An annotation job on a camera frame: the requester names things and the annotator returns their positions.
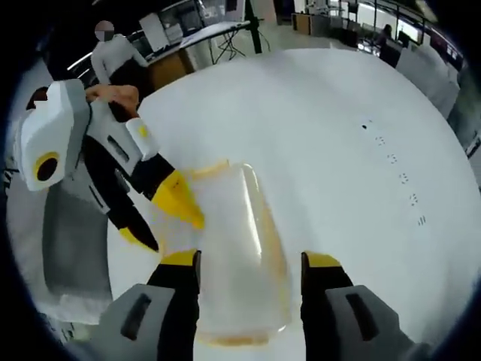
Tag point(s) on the black tripod stand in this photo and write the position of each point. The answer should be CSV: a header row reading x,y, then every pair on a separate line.
x,y
255,26

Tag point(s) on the grey partition panel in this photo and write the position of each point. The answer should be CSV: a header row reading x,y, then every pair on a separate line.
x,y
428,79

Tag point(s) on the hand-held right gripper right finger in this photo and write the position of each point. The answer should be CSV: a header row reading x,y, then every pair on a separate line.
x,y
330,301

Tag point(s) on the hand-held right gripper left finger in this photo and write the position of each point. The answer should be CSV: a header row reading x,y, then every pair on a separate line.
x,y
169,301

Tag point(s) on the person's left hand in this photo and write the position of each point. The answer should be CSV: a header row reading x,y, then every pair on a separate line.
x,y
120,94

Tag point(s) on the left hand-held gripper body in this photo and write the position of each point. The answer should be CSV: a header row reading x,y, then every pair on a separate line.
x,y
56,131

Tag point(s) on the white desk with black legs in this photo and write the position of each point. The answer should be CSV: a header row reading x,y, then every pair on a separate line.
x,y
214,34

